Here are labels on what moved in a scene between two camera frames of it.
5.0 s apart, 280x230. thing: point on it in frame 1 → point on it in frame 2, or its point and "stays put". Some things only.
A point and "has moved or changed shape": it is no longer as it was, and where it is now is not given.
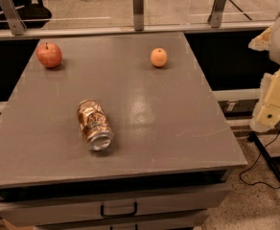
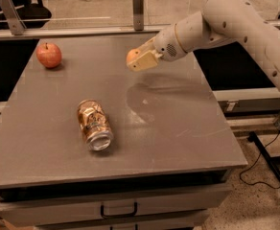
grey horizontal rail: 4,34 stays put
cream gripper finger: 276,99 → 144,61
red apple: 49,55 stays put
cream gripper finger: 262,42 → 148,46
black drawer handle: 102,212 stays put
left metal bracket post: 11,12 stays put
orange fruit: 158,57 has moved or changed shape
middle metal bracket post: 138,9 stays put
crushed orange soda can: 96,126 stays put
